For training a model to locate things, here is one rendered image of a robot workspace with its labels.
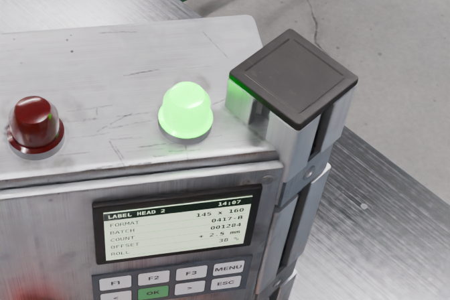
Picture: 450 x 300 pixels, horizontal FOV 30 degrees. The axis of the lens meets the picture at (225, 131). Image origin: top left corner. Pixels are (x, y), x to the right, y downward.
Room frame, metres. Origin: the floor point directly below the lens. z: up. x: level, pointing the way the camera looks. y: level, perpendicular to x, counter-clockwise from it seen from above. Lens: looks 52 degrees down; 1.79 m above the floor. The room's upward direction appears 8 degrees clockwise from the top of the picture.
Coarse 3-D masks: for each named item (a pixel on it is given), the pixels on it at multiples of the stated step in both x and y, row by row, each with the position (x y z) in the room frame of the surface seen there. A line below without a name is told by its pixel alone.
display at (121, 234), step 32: (192, 192) 0.22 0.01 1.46; (224, 192) 0.22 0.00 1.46; (256, 192) 0.23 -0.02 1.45; (96, 224) 0.21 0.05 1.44; (128, 224) 0.21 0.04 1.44; (160, 224) 0.21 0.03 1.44; (192, 224) 0.22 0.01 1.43; (224, 224) 0.22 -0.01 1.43; (96, 256) 0.21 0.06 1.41; (128, 256) 0.21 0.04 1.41; (160, 256) 0.22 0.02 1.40
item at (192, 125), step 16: (176, 96) 0.25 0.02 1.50; (192, 96) 0.25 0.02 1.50; (208, 96) 0.25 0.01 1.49; (160, 112) 0.25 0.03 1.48; (176, 112) 0.24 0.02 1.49; (192, 112) 0.24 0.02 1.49; (208, 112) 0.25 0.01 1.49; (160, 128) 0.24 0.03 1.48; (176, 128) 0.24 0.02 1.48; (192, 128) 0.24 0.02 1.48; (208, 128) 0.24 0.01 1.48
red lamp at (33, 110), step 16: (32, 96) 0.24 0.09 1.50; (16, 112) 0.23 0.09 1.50; (32, 112) 0.23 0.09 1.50; (48, 112) 0.23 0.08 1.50; (16, 128) 0.22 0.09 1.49; (32, 128) 0.22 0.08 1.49; (48, 128) 0.22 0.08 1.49; (16, 144) 0.22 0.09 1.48; (32, 144) 0.22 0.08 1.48; (48, 144) 0.22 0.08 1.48; (32, 160) 0.22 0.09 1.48
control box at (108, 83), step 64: (0, 64) 0.27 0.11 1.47; (64, 64) 0.28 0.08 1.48; (128, 64) 0.28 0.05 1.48; (192, 64) 0.29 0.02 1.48; (0, 128) 0.23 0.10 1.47; (64, 128) 0.24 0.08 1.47; (128, 128) 0.24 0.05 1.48; (256, 128) 0.25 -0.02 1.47; (0, 192) 0.20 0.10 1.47; (64, 192) 0.21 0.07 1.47; (128, 192) 0.21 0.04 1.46; (0, 256) 0.19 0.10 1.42; (64, 256) 0.20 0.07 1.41; (192, 256) 0.22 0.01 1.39; (256, 256) 0.23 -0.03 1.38
